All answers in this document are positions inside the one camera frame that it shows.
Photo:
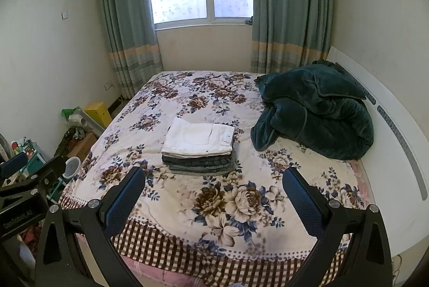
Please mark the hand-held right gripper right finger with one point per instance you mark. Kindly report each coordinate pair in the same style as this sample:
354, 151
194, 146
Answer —
303, 206

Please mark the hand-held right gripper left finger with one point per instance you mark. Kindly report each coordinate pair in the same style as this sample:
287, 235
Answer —
122, 206

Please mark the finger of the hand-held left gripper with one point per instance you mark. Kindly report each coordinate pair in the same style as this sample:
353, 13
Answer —
13, 162
47, 168

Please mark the white pants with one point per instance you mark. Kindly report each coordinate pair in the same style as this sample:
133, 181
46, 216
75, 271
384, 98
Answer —
197, 138

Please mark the teal toy shelf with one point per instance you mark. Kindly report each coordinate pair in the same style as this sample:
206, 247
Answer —
37, 158

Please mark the red patterned cloth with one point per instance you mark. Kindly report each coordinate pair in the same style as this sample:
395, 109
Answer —
30, 235

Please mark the brown cardboard box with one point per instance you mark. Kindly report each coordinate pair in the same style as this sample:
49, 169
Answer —
80, 143

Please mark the white plastic pipe fitting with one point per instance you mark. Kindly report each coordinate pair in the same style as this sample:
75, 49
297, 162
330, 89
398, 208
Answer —
79, 122

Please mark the green plastic bag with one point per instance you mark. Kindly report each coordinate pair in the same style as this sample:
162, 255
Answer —
68, 112

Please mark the bed with floral sheet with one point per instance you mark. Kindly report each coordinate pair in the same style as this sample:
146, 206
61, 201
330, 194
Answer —
234, 200

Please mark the yellow box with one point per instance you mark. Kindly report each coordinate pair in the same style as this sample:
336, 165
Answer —
99, 112

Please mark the dark green fleece blanket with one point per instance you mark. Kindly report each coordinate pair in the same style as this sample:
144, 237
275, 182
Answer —
318, 119

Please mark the stack of folded jeans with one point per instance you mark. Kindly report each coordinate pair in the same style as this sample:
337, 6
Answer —
201, 163

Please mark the white headboard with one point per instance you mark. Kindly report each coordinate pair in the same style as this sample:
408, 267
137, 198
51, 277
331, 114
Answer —
395, 126

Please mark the grey-green striped curtain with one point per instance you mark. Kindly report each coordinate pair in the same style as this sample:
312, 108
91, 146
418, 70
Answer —
127, 22
288, 5

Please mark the small dark windowsill object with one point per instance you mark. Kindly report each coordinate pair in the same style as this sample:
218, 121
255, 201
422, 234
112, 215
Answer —
248, 20

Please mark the wall socket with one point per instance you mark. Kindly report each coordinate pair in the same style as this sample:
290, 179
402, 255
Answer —
108, 85

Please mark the wall switch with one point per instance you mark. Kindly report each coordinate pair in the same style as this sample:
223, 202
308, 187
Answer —
64, 15

